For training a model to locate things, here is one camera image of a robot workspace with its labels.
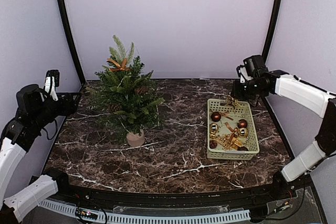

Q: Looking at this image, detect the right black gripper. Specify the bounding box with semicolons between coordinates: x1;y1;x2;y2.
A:
231;78;265;101

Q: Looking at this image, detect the brown bauble right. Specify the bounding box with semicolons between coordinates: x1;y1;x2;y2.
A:
237;119;248;129

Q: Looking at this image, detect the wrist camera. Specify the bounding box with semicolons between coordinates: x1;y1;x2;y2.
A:
44;70;60;101
236;55;268;83

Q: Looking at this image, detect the gold bauble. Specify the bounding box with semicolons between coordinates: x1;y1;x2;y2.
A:
209;123;219;134
238;127;248;138

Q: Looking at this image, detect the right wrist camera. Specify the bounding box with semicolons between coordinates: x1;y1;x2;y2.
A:
236;55;268;83

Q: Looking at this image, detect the brown pine cone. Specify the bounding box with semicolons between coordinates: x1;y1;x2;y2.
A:
209;140;218;149

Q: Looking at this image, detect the copper ribbon bow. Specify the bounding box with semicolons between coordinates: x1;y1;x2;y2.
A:
220;111;234;121
225;122;239;137
107;58;130;72

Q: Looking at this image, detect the small green christmas tree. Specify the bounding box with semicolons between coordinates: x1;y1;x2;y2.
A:
89;35;164;142

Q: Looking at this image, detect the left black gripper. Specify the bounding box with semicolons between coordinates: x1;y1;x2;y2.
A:
33;92;81;130

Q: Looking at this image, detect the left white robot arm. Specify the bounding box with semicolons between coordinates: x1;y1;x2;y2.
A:
1;84;81;223

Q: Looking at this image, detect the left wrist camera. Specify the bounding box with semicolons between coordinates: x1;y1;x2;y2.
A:
44;70;60;101

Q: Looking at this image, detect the dark pine cone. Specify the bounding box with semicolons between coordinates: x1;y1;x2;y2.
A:
135;86;149;95
108;104;122;113

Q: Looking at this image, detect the white cable duct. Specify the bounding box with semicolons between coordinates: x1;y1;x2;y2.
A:
39;199;250;223

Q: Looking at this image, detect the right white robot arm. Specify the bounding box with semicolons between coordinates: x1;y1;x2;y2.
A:
232;66;335;200

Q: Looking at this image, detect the gold bauble right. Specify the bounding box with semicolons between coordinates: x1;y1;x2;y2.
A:
238;127;248;138

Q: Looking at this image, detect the brown bauble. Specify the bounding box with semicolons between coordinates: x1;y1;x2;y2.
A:
211;111;222;122
237;146;248;151
237;119;248;129

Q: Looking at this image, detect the brown bauble front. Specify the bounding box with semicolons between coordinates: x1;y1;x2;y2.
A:
237;146;248;151

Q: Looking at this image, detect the brown bauble back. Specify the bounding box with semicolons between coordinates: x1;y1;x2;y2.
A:
211;111;222;122

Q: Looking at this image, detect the gold star tree topper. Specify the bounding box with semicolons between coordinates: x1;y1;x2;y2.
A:
226;95;241;110

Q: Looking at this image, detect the round wooden tree base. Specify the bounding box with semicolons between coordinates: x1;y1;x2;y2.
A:
127;129;145;147

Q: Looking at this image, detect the pale green plastic basket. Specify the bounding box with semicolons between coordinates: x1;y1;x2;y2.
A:
207;99;259;160

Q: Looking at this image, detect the gold bauble left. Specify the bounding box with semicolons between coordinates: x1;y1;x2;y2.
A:
209;123;219;134

